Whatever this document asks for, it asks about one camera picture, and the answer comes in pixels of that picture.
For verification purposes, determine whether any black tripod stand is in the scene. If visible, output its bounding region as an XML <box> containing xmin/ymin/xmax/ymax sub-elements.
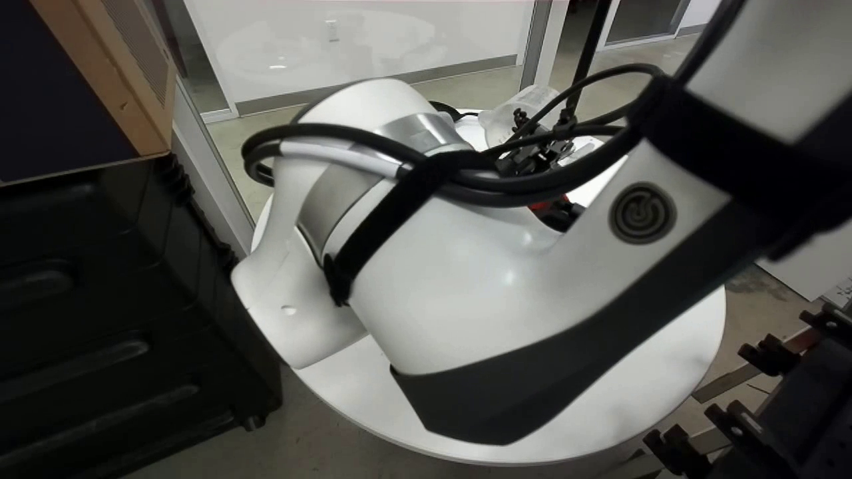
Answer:
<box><xmin>567</xmin><ymin>0</ymin><xmax>617</xmax><ymax>116</ymax></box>

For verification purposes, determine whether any white door with window panel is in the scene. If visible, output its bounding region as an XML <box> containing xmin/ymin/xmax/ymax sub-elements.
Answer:
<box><xmin>753</xmin><ymin>237</ymin><xmax>852</xmax><ymax>302</ymax></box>

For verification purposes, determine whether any black orange bar clamp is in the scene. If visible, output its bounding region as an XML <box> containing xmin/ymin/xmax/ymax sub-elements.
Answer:
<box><xmin>643</xmin><ymin>402</ymin><xmax>776</xmax><ymax>479</ymax></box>
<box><xmin>737</xmin><ymin>301</ymin><xmax>852</xmax><ymax>381</ymax></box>

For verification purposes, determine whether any black cabinet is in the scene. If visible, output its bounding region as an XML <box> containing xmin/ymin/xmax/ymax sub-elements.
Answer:
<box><xmin>0</xmin><ymin>155</ymin><xmax>286</xmax><ymax>479</ymax></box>

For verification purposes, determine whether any grey metal glass wall frame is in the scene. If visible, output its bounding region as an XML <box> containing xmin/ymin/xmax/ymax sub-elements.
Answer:
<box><xmin>175</xmin><ymin>0</ymin><xmax>572</xmax><ymax>122</ymax></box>

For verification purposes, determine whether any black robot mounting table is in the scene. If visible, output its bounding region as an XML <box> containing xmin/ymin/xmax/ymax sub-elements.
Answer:
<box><xmin>708</xmin><ymin>302</ymin><xmax>852</xmax><ymax>479</ymax></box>

